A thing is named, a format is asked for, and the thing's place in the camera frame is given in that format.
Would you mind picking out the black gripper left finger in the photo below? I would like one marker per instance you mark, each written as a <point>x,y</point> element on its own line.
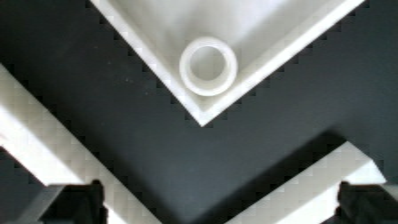
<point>68,204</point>

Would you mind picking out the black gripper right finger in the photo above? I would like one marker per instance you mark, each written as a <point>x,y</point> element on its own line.
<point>368,203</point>

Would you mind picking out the white square table top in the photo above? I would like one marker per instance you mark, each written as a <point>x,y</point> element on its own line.
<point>216,42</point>

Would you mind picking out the white obstacle fence wall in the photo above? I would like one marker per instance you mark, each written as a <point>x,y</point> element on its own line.
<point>49,151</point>

